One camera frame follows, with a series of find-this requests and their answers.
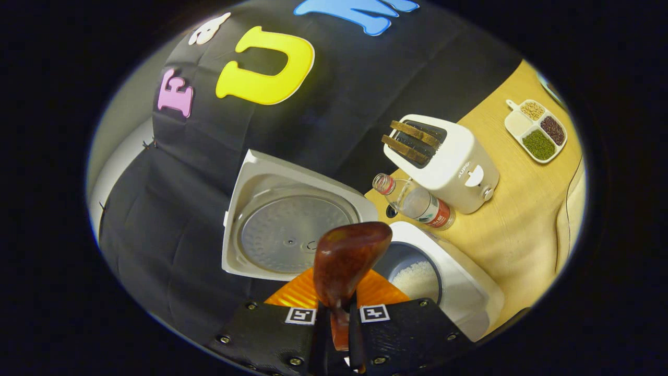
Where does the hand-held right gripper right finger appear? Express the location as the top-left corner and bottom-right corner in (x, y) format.
(349, 269), (473, 376)

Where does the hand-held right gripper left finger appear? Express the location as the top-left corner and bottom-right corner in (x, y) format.
(209, 268), (327, 376)

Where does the white rice heap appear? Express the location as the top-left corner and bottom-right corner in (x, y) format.
(391, 261), (439, 303)

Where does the brown wooden spoon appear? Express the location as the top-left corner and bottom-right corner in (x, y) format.
(313, 221), (393, 351)

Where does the white rice cooker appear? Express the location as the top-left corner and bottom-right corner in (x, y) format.
(222, 149), (505, 343)

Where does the clear plastic water bottle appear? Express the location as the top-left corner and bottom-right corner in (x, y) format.
(372, 173), (456, 230)

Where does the white toaster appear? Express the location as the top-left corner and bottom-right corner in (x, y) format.
(383, 114), (500, 215)

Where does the brown toast slice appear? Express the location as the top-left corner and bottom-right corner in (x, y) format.
(390, 120), (442, 148)
(381, 134), (430, 165)

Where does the clear plastic container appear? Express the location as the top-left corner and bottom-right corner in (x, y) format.
(555, 157), (586, 275)

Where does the white divided grain dish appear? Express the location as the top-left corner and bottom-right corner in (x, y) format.
(504, 99), (568, 165)

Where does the black backdrop cloth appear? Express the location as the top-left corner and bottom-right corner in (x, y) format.
(98, 0), (522, 340)

